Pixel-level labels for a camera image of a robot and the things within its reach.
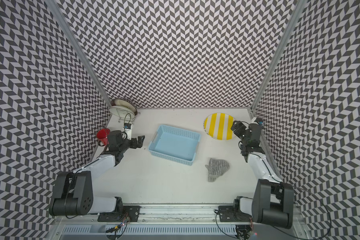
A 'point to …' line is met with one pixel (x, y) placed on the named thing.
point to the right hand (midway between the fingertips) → (237, 127)
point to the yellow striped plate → (218, 125)
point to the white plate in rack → (124, 109)
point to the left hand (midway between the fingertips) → (136, 136)
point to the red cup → (102, 134)
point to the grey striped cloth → (216, 167)
